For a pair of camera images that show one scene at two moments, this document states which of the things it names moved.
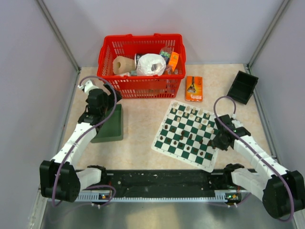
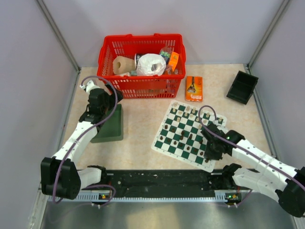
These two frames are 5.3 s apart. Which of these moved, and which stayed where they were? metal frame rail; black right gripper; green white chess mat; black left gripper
Moved: black right gripper
Stayed: green white chess mat; metal frame rail; black left gripper
